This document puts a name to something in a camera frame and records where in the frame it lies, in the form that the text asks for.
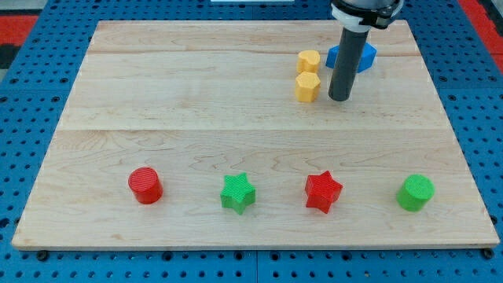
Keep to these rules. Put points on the yellow hexagon block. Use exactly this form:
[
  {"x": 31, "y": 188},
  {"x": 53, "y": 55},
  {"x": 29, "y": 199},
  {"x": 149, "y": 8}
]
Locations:
[{"x": 307, "y": 87}]

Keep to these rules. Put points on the green cylinder block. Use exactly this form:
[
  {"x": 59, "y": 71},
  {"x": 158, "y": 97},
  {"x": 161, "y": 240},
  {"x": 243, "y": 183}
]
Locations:
[{"x": 415, "y": 192}]

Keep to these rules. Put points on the red cylinder block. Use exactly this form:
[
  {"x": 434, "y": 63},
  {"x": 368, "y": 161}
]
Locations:
[{"x": 145, "y": 184}]

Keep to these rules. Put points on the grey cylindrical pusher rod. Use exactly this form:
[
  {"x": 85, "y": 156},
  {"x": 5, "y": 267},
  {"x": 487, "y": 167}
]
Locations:
[{"x": 346, "y": 65}]

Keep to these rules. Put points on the blue hexagon block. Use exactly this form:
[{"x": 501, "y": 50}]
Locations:
[{"x": 366, "y": 61}]

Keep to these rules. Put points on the green star block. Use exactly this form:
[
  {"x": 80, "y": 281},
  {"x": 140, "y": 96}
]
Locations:
[{"x": 237, "y": 193}]

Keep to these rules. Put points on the wooden board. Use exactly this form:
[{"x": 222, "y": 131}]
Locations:
[{"x": 198, "y": 100}]

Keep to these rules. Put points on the red star block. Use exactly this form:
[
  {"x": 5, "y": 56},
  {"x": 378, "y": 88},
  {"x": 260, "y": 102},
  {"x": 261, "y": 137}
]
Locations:
[{"x": 322, "y": 191}]

